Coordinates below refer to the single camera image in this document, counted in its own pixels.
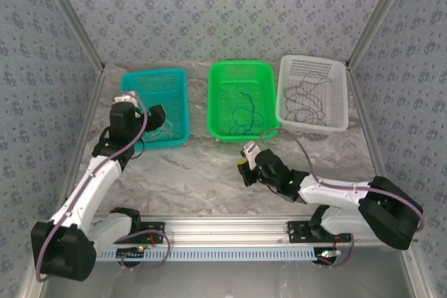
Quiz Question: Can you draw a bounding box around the thin white cable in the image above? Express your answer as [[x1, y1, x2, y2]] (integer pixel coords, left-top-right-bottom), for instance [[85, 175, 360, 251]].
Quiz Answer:
[[143, 119, 175, 142]]

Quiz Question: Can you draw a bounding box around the teal perforated plastic basket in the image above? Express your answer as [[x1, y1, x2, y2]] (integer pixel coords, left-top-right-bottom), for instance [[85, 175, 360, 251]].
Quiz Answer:
[[119, 67, 191, 151]]

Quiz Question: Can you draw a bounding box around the thin dark purple cable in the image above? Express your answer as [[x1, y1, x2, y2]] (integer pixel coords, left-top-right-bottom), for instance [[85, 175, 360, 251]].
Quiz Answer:
[[283, 97, 331, 127], [283, 70, 332, 103]]

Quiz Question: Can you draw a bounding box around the green perforated plastic basket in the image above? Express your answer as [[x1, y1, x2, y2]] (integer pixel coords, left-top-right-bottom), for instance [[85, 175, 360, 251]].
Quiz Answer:
[[207, 60, 281, 144]]

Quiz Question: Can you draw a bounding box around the white perforated plastic basket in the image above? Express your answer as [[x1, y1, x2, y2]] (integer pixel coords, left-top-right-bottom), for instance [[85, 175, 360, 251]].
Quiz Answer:
[[274, 54, 350, 135]]

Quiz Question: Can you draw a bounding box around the small black controller board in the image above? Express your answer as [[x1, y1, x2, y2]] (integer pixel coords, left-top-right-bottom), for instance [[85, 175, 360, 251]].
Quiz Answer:
[[315, 247, 342, 265], [116, 246, 147, 261]]

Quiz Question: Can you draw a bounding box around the grey metal sheet panel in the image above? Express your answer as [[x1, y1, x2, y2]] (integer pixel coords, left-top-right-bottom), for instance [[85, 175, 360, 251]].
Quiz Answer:
[[40, 259, 418, 298]]

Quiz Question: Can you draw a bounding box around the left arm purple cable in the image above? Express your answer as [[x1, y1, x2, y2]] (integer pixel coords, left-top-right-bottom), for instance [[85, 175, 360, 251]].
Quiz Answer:
[[34, 91, 172, 283]]

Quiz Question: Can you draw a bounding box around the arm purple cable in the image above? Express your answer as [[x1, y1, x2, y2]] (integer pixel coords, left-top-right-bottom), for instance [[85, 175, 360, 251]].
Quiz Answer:
[[249, 129, 427, 269], [34, 91, 172, 283]]

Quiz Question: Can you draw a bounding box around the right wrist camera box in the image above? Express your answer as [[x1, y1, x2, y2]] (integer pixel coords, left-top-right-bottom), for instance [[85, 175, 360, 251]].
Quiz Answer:
[[240, 141, 260, 158]]

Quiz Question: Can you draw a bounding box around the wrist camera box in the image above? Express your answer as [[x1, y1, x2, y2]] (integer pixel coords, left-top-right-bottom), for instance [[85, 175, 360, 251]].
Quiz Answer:
[[114, 91, 140, 104], [240, 141, 260, 158]]

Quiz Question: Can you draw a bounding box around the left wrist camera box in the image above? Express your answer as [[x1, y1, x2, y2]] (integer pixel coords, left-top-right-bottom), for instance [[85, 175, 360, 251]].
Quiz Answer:
[[114, 91, 140, 104]]

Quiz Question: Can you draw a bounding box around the aluminium table side rail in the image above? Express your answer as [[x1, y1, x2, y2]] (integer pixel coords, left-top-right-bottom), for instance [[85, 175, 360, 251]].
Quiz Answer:
[[55, 66, 108, 218], [345, 62, 387, 187]]

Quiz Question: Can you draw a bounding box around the aluminium mounting rail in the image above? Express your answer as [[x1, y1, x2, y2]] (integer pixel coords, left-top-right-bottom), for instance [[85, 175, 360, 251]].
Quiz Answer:
[[38, 216, 418, 246]]

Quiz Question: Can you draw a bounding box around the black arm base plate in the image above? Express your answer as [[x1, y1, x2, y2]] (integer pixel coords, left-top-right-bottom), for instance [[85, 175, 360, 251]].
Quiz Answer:
[[286, 220, 352, 243], [138, 221, 166, 244]]

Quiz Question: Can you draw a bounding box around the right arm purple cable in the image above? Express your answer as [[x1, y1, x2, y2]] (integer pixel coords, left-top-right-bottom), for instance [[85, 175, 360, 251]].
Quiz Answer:
[[249, 129, 427, 269]]

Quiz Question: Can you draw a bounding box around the white slotted cable duct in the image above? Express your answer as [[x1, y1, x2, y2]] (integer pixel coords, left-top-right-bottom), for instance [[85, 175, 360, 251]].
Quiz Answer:
[[94, 247, 345, 263]]

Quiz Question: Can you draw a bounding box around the aluminium frame post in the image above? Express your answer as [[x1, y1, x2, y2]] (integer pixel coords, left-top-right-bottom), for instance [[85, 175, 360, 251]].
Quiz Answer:
[[345, 0, 418, 70], [34, 0, 106, 73]]

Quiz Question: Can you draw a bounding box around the aluminium lower frame rail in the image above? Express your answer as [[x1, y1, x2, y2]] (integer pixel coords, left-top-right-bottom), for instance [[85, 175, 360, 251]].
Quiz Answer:
[[17, 269, 42, 298], [400, 247, 434, 298]]

